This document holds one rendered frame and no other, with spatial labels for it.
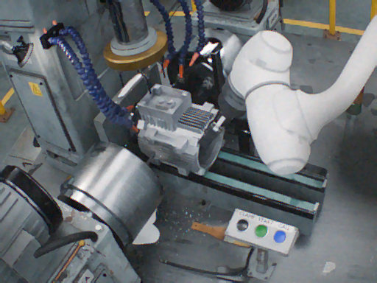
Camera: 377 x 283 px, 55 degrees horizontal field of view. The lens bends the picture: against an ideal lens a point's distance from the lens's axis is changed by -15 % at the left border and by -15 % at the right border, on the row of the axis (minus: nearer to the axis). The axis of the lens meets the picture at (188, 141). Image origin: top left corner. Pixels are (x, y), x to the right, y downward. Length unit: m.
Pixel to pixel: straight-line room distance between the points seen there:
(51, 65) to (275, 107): 0.65
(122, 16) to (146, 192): 0.45
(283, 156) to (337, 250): 0.60
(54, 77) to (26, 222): 0.50
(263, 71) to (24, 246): 0.58
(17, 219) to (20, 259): 0.09
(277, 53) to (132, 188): 0.49
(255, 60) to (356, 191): 0.74
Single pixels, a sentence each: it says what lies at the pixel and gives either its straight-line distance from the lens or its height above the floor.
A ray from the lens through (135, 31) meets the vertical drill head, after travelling 1.07.
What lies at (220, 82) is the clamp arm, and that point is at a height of 1.14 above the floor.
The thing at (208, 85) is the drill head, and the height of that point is 1.07.
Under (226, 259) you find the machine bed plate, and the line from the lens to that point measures 1.25.
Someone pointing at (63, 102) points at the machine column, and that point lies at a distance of 1.23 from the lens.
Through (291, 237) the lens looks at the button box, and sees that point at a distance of 0.97.
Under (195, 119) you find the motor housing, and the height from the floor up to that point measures 1.11.
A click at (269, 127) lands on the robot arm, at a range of 0.76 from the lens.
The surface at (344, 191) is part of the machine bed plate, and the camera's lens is 1.40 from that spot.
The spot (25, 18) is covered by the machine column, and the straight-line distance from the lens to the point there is 1.10.
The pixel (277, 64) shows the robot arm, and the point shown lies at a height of 1.43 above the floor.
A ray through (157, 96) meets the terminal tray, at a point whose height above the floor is 1.12.
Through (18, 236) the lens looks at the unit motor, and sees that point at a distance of 0.82.
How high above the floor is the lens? 1.91
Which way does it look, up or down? 45 degrees down
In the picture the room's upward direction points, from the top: 12 degrees counter-clockwise
